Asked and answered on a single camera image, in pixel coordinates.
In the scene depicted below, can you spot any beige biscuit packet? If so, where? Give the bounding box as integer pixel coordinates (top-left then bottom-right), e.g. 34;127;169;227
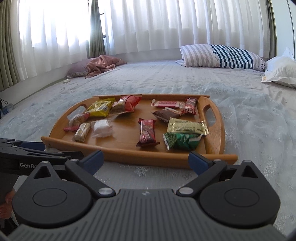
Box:
72;123;91;143

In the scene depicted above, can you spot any green pea snack packet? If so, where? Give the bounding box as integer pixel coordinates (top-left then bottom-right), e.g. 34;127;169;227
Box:
163;133;203;151

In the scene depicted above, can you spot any white red pastry packet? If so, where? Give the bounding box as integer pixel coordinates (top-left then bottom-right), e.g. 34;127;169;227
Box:
92;120;113;138

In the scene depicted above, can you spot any pink clear snack packet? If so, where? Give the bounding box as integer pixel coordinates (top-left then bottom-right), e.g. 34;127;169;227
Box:
63;113;90;132

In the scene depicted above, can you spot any yellow snack packet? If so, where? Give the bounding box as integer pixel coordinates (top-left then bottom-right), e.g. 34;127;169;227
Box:
85;98;115;118

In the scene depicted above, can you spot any gold wafer packet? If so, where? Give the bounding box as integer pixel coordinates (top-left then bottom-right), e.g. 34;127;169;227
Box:
166;118;209;136

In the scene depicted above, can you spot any dark red bar packet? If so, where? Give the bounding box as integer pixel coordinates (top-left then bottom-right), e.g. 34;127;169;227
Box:
136;118;159;148

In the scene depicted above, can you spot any red chocolate bar packet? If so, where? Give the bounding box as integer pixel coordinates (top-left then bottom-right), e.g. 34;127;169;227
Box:
181;98;197;115

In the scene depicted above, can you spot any red nut snack bag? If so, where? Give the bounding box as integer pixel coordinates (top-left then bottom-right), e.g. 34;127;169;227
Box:
109;95;142;115

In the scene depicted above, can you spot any brown chocolate packet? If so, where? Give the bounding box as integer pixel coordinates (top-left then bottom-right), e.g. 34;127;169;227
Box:
152;108;182;123

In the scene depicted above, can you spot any person left hand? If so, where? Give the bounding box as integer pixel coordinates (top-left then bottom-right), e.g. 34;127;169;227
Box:
0;189;16;219

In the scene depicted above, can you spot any wooden serving tray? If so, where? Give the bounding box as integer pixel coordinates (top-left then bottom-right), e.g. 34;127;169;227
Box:
41;94;238;169

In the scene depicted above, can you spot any lace snowflake bedspread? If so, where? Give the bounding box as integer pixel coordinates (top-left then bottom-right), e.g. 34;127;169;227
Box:
1;61;295;234

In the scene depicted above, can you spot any purple pillow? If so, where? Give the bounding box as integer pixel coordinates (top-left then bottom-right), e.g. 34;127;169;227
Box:
66;59;91;79

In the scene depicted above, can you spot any pink crumpled cloth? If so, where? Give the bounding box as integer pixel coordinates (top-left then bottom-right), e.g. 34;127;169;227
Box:
85;55;126;78

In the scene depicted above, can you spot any white sheer curtain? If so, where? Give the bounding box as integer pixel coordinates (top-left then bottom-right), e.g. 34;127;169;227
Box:
11;1;272;79

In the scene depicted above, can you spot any green drape curtain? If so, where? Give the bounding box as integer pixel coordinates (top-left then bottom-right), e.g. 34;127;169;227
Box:
89;0;106;58

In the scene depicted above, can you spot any striped folded quilt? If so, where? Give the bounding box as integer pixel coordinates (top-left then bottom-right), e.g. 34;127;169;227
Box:
177;44;266;71

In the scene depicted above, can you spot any white pillow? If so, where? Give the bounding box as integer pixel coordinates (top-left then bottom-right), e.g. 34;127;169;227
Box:
261;47;296;88

